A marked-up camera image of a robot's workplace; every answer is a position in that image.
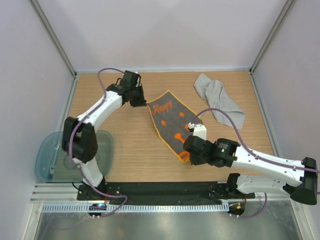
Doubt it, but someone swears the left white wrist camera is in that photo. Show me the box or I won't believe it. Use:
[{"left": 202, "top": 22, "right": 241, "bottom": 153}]
[{"left": 134, "top": 71, "right": 141, "bottom": 88}]

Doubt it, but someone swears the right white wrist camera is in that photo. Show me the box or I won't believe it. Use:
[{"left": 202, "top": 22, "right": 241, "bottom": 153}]
[{"left": 188, "top": 122, "right": 207, "bottom": 141}]

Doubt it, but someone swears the aluminium rail front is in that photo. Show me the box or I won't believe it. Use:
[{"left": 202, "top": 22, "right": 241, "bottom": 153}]
[{"left": 29, "top": 182, "right": 81, "bottom": 203}]

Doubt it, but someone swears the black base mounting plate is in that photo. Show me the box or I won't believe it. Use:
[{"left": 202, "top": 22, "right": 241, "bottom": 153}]
[{"left": 76, "top": 180, "right": 256, "bottom": 205}]

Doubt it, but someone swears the white slotted cable duct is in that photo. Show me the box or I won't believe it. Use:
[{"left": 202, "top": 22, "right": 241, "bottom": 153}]
[{"left": 42, "top": 202, "right": 229, "bottom": 213}]

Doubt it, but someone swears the orange grey patterned towel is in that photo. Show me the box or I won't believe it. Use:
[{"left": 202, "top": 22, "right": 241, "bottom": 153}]
[{"left": 147, "top": 90, "right": 203, "bottom": 163}]

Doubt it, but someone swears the aluminium frame post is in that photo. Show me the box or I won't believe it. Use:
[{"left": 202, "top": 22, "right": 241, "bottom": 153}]
[
  {"left": 249, "top": 0, "right": 297, "bottom": 76},
  {"left": 28, "top": 0, "right": 77, "bottom": 78}
]

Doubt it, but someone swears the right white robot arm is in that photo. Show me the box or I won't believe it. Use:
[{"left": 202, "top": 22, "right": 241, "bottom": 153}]
[{"left": 183, "top": 135, "right": 319, "bottom": 205}]

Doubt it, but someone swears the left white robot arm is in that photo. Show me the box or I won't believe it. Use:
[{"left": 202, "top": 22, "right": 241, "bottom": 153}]
[{"left": 61, "top": 68, "right": 147, "bottom": 200}]

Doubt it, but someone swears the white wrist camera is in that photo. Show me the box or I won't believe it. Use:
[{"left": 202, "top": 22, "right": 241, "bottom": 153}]
[
  {"left": 188, "top": 122, "right": 207, "bottom": 141},
  {"left": 134, "top": 71, "right": 141, "bottom": 88}
]

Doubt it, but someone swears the right aluminium frame post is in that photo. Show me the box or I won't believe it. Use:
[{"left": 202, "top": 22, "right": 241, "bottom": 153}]
[{"left": 249, "top": 0, "right": 297, "bottom": 76}]

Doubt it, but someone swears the left aluminium frame post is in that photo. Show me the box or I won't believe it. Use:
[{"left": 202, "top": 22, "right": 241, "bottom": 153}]
[{"left": 28, "top": 0, "right": 77, "bottom": 78}]

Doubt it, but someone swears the blue translucent plastic tray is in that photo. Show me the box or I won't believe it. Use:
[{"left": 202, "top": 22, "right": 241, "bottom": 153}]
[{"left": 35, "top": 130, "right": 114, "bottom": 183}]

